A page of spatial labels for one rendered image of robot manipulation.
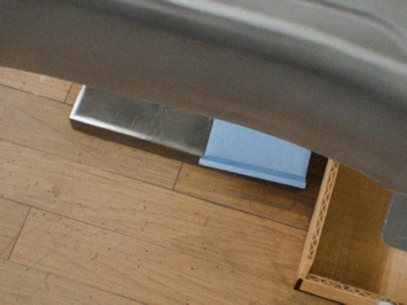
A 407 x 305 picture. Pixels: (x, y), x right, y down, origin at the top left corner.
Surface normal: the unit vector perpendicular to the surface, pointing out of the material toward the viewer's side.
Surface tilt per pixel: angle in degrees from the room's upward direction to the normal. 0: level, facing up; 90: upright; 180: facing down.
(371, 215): 0
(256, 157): 0
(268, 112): 92
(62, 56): 93
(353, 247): 0
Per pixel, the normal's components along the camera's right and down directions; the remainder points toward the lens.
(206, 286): 0.00, -0.40
